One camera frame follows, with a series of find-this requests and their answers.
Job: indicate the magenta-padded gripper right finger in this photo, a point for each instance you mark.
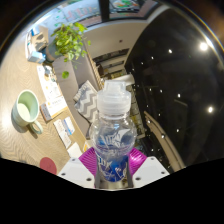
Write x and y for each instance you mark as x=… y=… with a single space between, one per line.
x=136 y=161

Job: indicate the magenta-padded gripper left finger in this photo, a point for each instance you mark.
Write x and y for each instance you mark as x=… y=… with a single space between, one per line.
x=87 y=161

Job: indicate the clear blue-label water bottle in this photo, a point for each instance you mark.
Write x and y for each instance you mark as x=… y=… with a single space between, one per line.
x=112 y=140

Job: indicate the white paper napkin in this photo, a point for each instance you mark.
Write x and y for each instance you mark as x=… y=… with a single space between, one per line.
x=74 y=150

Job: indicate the white blue leaflet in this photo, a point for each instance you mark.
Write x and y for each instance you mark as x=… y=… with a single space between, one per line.
x=64 y=131

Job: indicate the flat round red coaster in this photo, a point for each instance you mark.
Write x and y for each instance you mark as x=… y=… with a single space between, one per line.
x=48 y=165

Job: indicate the grey white chevron pillow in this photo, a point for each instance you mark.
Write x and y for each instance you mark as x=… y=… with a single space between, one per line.
x=86 y=101

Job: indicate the white booklet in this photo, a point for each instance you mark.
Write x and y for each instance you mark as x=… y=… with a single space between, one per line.
x=51 y=93

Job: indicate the pale green mug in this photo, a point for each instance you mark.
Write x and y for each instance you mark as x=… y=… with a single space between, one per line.
x=26 y=111

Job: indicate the grey curved sofa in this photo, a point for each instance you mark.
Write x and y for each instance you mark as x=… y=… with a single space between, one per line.
x=75 y=83

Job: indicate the blue white tissue pack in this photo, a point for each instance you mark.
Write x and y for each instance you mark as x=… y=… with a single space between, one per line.
x=36 y=57

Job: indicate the green potted plant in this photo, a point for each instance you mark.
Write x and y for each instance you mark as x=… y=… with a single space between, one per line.
x=68 y=41

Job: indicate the small blue white box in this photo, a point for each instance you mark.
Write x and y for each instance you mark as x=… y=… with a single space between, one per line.
x=30 y=41

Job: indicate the group of ceiling lights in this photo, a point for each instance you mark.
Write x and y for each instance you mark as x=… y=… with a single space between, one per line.
x=203 y=46

